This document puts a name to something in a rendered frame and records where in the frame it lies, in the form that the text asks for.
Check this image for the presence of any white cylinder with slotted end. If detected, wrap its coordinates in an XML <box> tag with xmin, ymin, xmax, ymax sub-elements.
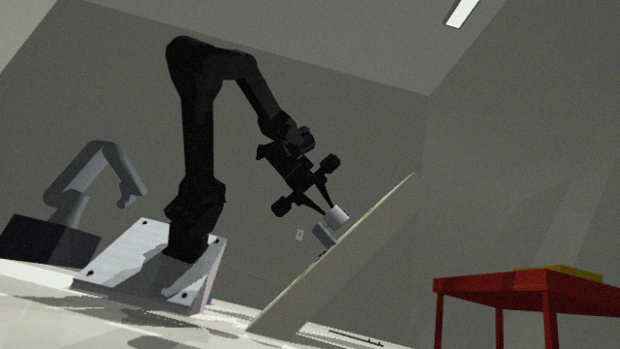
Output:
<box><xmin>323</xmin><ymin>205</ymin><xmax>349</xmax><ymax>232</ymax></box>

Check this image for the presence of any beige flat panel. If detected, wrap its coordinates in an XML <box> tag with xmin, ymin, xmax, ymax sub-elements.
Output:
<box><xmin>245</xmin><ymin>173</ymin><xmax>435</xmax><ymax>342</ymax></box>

